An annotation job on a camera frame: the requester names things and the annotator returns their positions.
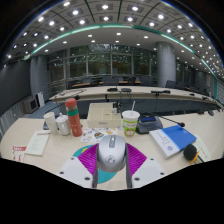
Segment white printed leaflet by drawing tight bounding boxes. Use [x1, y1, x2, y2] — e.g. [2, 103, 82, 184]
[24, 129, 52, 157]

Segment blue and white book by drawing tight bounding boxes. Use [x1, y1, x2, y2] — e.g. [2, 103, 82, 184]
[148, 124, 198, 160]

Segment white lidded mug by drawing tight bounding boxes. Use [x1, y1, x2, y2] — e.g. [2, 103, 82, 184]
[55, 113, 72, 136]

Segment red bottle with green band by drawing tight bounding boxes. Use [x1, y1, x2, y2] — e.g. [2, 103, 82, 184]
[64, 97, 84, 138]

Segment grey box monitor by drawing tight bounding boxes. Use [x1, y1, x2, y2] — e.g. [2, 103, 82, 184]
[22, 96, 40, 114]

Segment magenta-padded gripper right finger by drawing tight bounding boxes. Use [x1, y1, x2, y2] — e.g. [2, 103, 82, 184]
[124, 143, 167, 189]

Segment dark office chairs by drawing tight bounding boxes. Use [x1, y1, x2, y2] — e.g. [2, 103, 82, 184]
[68, 75, 214, 98]

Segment silver grey computer mouse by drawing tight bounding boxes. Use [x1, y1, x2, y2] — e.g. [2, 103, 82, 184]
[96, 134, 128, 173]

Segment curved conference desk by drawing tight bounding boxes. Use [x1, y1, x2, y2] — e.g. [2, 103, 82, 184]
[49, 85, 223, 113]

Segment green printed paper cup with straw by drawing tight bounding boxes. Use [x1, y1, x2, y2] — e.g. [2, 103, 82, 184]
[121, 100, 141, 138]

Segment black microphone with yellow ring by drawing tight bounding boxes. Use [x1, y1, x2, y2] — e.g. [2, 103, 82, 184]
[182, 143, 205, 165]

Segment tall white paper cup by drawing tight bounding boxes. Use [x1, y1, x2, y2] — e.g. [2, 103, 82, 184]
[43, 111, 59, 136]

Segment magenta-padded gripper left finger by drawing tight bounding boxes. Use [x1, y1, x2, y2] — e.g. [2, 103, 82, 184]
[55, 143, 101, 189]

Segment colourful sticker sheet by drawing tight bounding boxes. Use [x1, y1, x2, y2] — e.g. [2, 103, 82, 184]
[79, 126, 119, 145]

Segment round ceiling lights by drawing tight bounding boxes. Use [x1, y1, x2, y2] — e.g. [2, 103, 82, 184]
[3, 0, 224, 78]

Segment round teal cartoon mouse pad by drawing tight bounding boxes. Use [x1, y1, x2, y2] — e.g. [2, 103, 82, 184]
[72, 143, 118, 185]

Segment white booklet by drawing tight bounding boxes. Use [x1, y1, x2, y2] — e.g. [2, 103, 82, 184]
[191, 133, 213, 163]

